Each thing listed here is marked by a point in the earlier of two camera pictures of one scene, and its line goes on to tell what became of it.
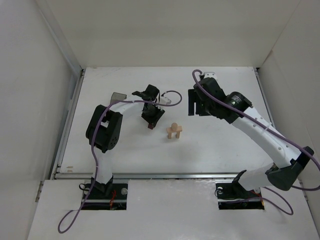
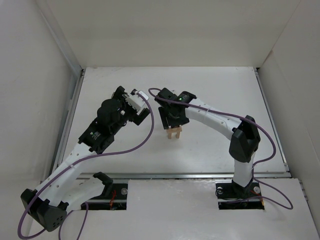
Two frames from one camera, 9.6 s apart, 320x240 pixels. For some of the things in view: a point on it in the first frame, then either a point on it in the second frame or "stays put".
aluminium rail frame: x=57 y=176 stays put
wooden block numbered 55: x=174 y=129 stays put
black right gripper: x=198 y=100 → x=173 y=119
